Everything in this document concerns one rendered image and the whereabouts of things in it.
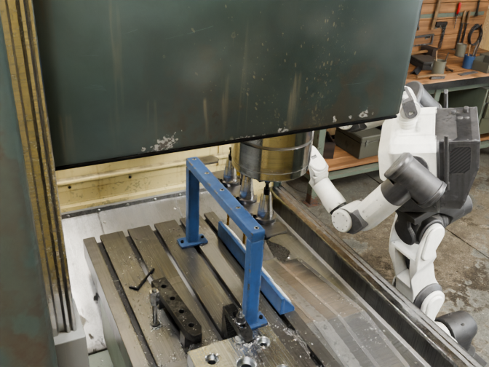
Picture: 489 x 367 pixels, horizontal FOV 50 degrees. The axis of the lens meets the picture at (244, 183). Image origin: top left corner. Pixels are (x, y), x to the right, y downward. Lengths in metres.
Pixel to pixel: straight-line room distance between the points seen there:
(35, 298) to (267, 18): 0.50
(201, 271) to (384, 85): 0.98
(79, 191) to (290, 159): 1.26
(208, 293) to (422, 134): 0.83
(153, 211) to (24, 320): 1.59
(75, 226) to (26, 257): 1.55
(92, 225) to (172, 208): 0.33
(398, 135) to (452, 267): 1.98
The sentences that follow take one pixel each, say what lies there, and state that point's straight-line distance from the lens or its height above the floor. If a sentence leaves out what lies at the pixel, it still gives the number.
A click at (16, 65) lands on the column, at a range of 0.62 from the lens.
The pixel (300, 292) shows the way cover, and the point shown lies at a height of 0.74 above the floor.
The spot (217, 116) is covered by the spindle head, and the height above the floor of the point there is 1.67.
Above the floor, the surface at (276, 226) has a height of 1.22.
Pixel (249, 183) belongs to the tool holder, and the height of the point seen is 1.27.
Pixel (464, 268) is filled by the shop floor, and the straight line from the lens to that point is 3.62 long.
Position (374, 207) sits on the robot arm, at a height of 1.16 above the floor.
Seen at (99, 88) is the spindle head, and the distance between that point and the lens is 0.74.
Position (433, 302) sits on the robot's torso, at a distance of 2.19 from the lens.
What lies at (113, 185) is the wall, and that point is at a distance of 2.12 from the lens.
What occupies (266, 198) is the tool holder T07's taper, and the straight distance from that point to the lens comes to 1.37.
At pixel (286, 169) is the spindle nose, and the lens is 0.98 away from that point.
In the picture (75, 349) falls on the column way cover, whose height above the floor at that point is 1.40.
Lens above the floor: 1.97
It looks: 28 degrees down
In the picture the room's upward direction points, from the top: 3 degrees clockwise
